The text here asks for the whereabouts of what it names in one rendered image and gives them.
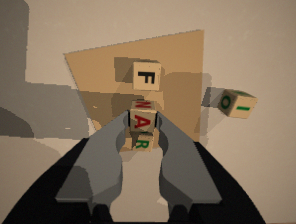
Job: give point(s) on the tan mat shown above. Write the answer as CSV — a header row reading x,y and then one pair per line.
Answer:
x,y
104,78

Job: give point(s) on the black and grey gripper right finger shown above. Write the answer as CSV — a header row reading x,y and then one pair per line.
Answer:
x,y
191,176

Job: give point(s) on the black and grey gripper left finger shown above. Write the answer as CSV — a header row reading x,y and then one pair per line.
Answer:
x,y
90,173

